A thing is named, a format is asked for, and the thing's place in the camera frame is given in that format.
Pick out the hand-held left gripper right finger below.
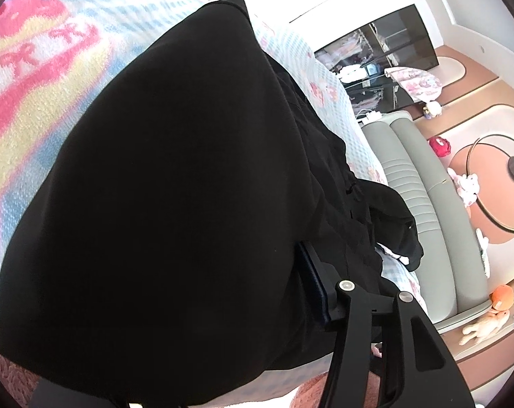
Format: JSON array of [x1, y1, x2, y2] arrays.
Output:
[[299, 242, 462, 408]]

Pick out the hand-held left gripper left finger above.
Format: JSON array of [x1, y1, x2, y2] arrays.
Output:
[[30, 380, 128, 408]]

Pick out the black belt-loop garment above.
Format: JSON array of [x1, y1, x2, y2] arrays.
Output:
[[257, 49, 387, 362]]

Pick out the black pants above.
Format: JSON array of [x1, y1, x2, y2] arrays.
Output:
[[0, 0, 351, 408]]

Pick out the pink fluffy cloth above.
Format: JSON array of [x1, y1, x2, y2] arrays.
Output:
[[0, 317, 394, 408]]

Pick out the black snap garment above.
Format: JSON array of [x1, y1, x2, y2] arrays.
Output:
[[359, 178, 425, 272]]

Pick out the beige plush rabbit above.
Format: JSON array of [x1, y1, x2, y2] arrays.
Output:
[[458, 308, 512, 346]]

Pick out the orange plush toy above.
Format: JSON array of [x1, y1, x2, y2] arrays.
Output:
[[490, 285, 514, 310]]

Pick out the red plush toy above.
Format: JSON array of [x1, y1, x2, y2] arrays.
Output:
[[427, 136, 452, 159]]

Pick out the pink patterned cloth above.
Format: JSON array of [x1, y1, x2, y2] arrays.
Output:
[[384, 67, 445, 103]]

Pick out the dark glass wardrobe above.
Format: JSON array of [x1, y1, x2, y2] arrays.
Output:
[[314, 4, 439, 110]]

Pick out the printed blanket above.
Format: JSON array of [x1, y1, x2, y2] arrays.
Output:
[[0, 0, 421, 319]]

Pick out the grey padded bed frame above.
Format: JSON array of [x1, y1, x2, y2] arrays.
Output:
[[361, 109, 493, 334]]

